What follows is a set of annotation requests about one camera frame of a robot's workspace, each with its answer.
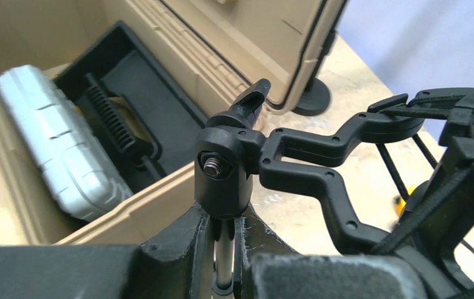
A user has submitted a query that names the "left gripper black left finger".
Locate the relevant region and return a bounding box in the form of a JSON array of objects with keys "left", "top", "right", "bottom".
[{"left": 0, "top": 205, "right": 212, "bottom": 298}]

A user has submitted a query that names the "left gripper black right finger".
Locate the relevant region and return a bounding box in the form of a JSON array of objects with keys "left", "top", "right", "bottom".
[{"left": 233, "top": 204, "right": 460, "bottom": 299}]

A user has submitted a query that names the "black tripod shock-mount stand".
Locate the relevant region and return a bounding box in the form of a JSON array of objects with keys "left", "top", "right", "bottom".
[{"left": 194, "top": 79, "right": 474, "bottom": 298}]

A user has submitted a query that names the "black clip mic stand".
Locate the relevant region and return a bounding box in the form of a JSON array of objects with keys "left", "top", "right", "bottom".
[{"left": 292, "top": 29, "right": 337, "bottom": 116}]

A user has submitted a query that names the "black toolbox tray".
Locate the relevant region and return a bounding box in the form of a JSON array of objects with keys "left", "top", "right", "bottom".
[{"left": 54, "top": 21, "right": 207, "bottom": 192}]

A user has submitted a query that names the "grey small parts case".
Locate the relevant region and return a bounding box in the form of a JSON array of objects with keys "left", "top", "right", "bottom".
[{"left": 0, "top": 65, "right": 133, "bottom": 222}]

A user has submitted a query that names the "yellow tape measure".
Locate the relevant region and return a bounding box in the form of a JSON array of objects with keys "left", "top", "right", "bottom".
[{"left": 392, "top": 186, "right": 417, "bottom": 216}]

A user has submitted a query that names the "tan plastic toolbox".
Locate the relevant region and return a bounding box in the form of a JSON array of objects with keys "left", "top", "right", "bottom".
[{"left": 0, "top": 1, "right": 346, "bottom": 245}]

